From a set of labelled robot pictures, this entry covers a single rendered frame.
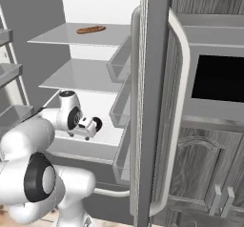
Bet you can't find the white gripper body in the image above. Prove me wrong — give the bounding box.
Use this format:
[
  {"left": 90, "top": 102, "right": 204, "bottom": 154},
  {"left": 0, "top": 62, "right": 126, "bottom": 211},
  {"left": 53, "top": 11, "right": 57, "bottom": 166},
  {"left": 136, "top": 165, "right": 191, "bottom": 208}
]
[{"left": 68, "top": 116, "right": 103, "bottom": 140}]

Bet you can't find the clear fridge door bin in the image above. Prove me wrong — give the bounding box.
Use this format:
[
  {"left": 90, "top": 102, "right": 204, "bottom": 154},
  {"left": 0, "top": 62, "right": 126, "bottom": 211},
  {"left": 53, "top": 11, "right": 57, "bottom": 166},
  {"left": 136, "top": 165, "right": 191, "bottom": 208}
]
[
  {"left": 112, "top": 122, "right": 132, "bottom": 187},
  {"left": 109, "top": 72, "right": 132, "bottom": 130},
  {"left": 106, "top": 34, "right": 132, "bottom": 85}
]

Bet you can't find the grey fridge drawer front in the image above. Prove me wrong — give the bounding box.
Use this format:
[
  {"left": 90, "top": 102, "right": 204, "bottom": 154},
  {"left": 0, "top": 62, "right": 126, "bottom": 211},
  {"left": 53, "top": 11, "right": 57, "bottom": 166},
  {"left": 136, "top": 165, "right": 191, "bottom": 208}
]
[{"left": 44, "top": 152, "right": 135, "bottom": 226}]

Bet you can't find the glass fridge shelf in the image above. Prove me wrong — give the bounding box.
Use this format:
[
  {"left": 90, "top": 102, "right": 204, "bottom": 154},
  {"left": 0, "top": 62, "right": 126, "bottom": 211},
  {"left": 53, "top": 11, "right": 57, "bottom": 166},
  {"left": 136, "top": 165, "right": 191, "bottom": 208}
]
[
  {"left": 38, "top": 57, "right": 129, "bottom": 95},
  {"left": 27, "top": 22, "right": 132, "bottom": 49}
]

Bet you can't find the grey fridge door with bins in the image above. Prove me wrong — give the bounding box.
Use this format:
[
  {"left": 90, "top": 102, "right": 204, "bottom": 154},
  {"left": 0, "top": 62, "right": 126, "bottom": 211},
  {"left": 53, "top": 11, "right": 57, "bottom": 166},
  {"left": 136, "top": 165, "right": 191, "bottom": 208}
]
[{"left": 0, "top": 5, "right": 36, "bottom": 139}]

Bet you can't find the grey fridge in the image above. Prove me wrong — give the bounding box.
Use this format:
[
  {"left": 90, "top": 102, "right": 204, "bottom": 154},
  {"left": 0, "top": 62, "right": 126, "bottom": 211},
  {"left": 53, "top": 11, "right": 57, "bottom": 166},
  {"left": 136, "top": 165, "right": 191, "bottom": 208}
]
[{"left": 0, "top": 0, "right": 151, "bottom": 226}]

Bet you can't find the grey door bin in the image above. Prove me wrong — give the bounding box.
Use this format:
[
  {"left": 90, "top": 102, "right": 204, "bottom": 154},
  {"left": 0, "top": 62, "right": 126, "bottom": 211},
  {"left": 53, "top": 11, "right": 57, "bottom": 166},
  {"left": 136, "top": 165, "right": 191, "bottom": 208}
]
[
  {"left": 0, "top": 62, "right": 24, "bottom": 89},
  {"left": 0, "top": 28, "right": 14, "bottom": 47},
  {"left": 0, "top": 104, "right": 35, "bottom": 134}
]

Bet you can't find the brown bread loaf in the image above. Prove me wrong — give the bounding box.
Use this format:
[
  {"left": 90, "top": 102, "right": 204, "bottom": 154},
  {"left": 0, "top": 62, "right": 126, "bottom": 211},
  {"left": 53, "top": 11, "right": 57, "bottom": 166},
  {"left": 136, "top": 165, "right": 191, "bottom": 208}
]
[{"left": 75, "top": 25, "right": 108, "bottom": 35}]

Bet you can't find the grey wood cupboard door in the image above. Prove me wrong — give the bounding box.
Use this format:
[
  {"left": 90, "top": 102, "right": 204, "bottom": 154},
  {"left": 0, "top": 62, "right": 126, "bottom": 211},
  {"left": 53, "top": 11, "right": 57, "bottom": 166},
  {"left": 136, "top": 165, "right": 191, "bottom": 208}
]
[
  {"left": 170, "top": 127, "right": 227, "bottom": 208},
  {"left": 222, "top": 134, "right": 244, "bottom": 211}
]

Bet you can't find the grey built-in oven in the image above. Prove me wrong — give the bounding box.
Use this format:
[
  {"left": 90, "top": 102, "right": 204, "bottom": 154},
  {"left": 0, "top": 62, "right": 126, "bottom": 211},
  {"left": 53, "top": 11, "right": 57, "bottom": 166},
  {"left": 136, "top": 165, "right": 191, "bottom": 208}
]
[{"left": 177, "top": 12, "right": 244, "bottom": 132}]

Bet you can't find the white fridge drawer handle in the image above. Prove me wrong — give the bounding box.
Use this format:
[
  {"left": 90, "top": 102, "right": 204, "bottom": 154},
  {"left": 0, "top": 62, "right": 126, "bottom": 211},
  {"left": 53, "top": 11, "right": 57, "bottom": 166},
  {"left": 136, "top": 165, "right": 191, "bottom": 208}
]
[{"left": 92, "top": 187, "right": 131, "bottom": 198}]

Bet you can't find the grey fridge door with handle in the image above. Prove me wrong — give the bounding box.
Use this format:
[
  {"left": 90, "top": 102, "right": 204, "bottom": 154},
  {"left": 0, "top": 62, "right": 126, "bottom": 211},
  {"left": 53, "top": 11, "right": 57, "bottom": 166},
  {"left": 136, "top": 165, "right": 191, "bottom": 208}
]
[{"left": 129, "top": 0, "right": 175, "bottom": 227}]

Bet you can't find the white curved fridge door handle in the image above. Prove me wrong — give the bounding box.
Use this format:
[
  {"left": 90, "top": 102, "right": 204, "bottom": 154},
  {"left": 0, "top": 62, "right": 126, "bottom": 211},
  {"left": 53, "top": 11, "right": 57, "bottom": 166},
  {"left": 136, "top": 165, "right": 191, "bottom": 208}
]
[{"left": 148, "top": 8, "right": 192, "bottom": 218}]

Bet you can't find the silver cupboard handle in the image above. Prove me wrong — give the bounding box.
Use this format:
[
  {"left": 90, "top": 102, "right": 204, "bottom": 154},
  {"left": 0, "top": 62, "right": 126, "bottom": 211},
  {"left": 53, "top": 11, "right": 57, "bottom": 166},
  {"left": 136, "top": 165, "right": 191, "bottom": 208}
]
[
  {"left": 220, "top": 186, "right": 236, "bottom": 219},
  {"left": 208, "top": 184, "right": 222, "bottom": 217}
]

